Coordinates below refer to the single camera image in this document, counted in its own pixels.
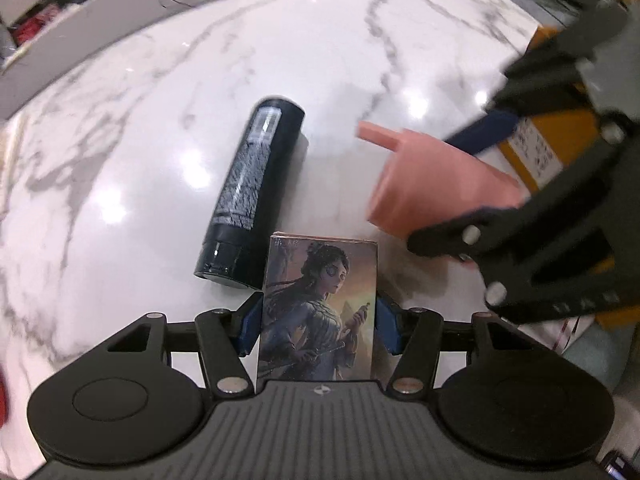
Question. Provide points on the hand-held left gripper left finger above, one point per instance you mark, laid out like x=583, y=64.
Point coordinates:
x=250, y=325

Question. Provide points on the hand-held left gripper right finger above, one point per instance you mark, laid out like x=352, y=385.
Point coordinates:
x=387, y=325

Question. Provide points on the pink plastic funnel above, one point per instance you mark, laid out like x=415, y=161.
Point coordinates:
x=440, y=185

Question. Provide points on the orange-rimmed white box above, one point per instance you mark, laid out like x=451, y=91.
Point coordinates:
x=575, y=132

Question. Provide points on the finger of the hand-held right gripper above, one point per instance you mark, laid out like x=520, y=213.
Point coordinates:
x=487, y=130
x=450, y=235

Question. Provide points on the white labelled packet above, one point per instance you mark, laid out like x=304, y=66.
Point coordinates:
x=555, y=332

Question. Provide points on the black cylindrical bottle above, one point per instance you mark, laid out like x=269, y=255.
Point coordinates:
x=252, y=185

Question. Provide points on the red object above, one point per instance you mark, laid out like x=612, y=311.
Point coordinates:
x=3, y=400

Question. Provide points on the red bag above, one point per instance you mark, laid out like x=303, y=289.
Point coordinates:
x=35, y=22

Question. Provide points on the long grey sofa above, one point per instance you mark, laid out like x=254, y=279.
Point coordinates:
x=75, y=15

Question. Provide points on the illustrated card box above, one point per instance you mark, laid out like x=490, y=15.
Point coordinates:
x=320, y=310

